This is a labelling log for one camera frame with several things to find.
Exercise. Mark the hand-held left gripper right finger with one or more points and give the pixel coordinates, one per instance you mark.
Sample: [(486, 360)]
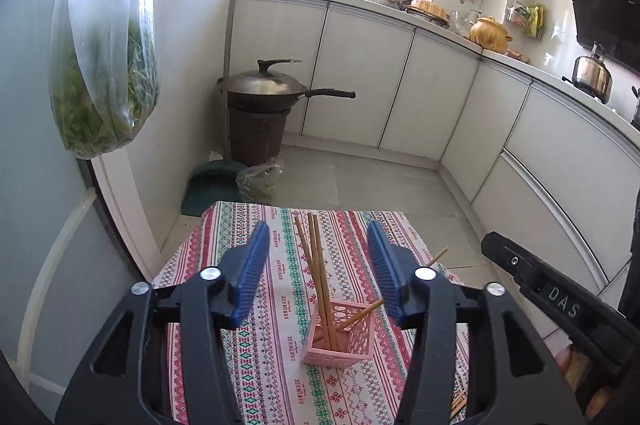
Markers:
[(386, 277)]

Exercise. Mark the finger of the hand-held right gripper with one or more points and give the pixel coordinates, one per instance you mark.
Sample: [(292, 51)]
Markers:
[(505, 255)]

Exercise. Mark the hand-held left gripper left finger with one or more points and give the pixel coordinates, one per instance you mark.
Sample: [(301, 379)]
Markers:
[(249, 277)]

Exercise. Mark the wooden chopstick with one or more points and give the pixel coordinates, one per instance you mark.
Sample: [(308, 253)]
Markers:
[(321, 265), (362, 312), (316, 265), (306, 255), (458, 405)]

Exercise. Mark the pink plastic basket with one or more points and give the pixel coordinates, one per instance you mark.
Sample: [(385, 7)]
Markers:
[(345, 347)]

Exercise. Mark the person's right hand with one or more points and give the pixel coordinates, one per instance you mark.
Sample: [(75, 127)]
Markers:
[(580, 374)]

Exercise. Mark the patterned striped tablecloth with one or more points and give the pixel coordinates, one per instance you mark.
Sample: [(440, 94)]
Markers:
[(280, 305)]

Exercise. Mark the clear plastic bag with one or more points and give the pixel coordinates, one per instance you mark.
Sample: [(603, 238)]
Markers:
[(260, 182)]

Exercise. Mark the green dustpan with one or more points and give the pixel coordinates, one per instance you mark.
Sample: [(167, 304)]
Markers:
[(210, 187)]

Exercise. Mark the brown plastic bin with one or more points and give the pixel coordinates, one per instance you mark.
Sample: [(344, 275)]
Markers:
[(255, 135)]

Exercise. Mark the white kitchen cabinets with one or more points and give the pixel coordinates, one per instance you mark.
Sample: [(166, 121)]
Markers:
[(440, 105)]

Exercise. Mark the black wok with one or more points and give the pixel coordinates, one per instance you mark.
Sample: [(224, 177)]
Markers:
[(295, 97)]

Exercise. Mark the steel wok lid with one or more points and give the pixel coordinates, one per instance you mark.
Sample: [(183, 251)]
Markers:
[(265, 84)]

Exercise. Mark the steel kettle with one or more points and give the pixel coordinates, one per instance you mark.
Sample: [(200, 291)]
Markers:
[(592, 77)]

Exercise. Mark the yellow clay pot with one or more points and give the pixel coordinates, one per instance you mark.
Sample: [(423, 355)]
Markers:
[(489, 36)]

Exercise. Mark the plastic bag of greens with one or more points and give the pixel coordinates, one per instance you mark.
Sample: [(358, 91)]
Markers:
[(102, 105)]

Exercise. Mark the woven basket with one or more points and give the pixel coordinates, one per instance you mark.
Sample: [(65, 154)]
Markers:
[(427, 9)]

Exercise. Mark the wall rack with packets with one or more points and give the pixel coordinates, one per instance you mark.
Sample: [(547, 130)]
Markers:
[(527, 19)]

